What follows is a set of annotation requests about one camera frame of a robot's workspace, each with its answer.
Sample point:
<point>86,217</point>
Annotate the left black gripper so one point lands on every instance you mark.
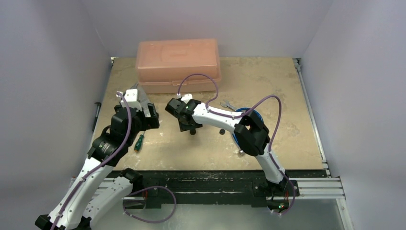
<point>148,122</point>

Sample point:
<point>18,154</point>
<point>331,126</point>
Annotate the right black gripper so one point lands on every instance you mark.
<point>174,108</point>

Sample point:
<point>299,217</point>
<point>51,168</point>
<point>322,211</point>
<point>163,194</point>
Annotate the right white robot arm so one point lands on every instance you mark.
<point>250,131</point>

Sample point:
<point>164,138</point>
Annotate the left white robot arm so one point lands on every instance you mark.
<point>104,154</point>

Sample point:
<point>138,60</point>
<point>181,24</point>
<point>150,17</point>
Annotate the clear plastic parts box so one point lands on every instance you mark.
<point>134,88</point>

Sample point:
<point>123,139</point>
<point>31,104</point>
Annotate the silver open-end wrench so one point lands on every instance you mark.
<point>226,104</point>

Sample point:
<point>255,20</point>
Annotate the orange plastic toolbox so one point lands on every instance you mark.
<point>169,66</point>

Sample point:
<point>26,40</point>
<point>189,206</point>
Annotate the black tool beside table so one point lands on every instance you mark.
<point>98,107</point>

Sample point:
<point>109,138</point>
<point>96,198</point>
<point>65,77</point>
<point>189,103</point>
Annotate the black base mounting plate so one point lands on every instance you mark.
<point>214,187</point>

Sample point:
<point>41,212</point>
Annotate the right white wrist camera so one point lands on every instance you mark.
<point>186,98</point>

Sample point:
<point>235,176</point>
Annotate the green-handled screwdriver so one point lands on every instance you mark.
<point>139,142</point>

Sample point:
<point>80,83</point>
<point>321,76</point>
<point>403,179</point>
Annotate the blue cable lock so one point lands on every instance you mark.
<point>244,110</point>

